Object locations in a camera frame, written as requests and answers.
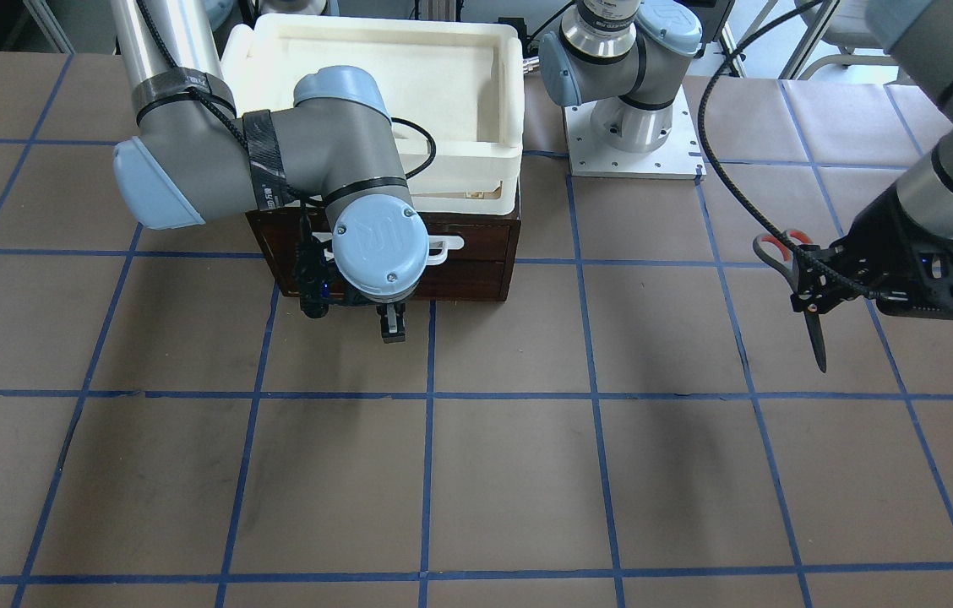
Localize dark wooden drawer cabinet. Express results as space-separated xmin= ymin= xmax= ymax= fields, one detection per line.
xmin=245 ymin=176 xmax=522 ymax=301

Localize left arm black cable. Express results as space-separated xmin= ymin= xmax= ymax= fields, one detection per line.
xmin=696 ymin=0 xmax=883 ymax=298

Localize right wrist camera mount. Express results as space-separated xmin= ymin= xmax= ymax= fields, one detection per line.
xmin=292 ymin=210 xmax=331 ymax=319

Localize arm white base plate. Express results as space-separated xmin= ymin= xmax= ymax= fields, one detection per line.
xmin=563 ymin=89 xmax=705 ymax=181

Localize white plastic tray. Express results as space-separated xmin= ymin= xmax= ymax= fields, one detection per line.
xmin=219 ymin=13 xmax=526 ymax=216

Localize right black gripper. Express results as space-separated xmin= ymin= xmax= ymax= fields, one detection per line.
xmin=346 ymin=292 xmax=410 ymax=344

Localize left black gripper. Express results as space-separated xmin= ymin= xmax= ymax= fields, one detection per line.
xmin=790 ymin=185 xmax=925 ymax=315

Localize orange grey handled scissors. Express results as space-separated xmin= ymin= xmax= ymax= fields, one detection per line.
xmin=752 ymin=232 xmax=827 ymax=373

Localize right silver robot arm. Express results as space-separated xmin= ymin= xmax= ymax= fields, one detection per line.
xmin=111 ymin=1 xmax=430 ymax=343

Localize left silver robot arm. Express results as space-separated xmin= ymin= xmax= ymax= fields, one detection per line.
xmin=538 ymin=1 xmax=953 ymax=322

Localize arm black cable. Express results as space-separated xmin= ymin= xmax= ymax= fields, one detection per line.
xmin=696 ymin=0 xmax=883 ymax=298
xmin=135 ymin=0 xmax=438 ymax=220

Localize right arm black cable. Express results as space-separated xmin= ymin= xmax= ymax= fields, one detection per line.
xmin=135 ymin=0 xmax=438 ymax=220

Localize wooden drawer with white handle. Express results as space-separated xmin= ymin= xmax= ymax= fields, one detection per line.
xmin=246 ymin=210 xmax=520 ymax=262

